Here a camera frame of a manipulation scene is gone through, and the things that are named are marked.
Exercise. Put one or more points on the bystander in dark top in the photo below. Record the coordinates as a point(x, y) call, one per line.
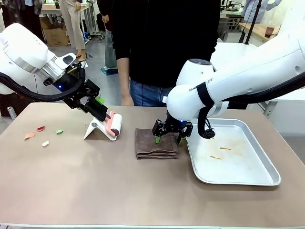
point(110, 47)

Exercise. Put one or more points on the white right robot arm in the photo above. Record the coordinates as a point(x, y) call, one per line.
point(238, 71)

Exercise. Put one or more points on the white lint roller stand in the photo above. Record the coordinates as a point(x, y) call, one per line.
point(91, 130)

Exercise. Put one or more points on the white paper scrap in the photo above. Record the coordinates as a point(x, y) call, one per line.
point(45, 143)

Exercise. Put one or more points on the person's right forearm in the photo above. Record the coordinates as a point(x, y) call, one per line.
point(124, 76)

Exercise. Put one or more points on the brown towel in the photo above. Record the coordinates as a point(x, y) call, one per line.
point(147, 145)

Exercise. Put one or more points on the blue jeans of person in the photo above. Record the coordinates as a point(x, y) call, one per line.
point(147, 94)

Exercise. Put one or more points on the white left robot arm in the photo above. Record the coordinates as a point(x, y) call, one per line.
point(21, 47)

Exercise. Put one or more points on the teal floor mat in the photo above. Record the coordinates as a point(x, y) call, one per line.
point(108, 71)

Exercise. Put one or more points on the bystander in light blue shirt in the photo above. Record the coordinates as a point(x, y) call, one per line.
point(250, 9)

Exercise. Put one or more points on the orange scrap strip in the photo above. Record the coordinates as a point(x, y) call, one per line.
point(215, 157)
point(225, 148)

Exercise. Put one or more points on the red paper scrap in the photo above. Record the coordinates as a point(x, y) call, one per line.
point(41, 128)

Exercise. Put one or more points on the silver metal tray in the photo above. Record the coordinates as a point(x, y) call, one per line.
point(226, 167)

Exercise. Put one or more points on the brown cardboard box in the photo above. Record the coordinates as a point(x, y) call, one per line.
point(56, 35)

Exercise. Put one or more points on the green paper scrap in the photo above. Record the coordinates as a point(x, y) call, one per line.
point(59, 131)

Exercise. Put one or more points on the black tripod pole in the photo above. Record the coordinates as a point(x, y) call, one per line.
point(249, 33)

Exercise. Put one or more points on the wooden workbench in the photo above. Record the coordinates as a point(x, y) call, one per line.
point(257, 29)

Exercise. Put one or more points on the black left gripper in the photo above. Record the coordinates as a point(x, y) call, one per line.
point(70, 83)

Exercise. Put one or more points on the salmon orange paper scrap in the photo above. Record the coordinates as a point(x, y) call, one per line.
point(29, 136)

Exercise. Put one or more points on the person's right hand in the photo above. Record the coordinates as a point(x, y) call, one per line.
point(128, 100)

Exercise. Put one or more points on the silver metal can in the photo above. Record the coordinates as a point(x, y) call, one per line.
point(11, 112)

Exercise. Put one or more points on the bystander in beige trousers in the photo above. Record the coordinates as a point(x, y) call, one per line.
point(72, 28)

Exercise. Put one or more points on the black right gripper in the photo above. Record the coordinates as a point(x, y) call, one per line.
point(174, 127)

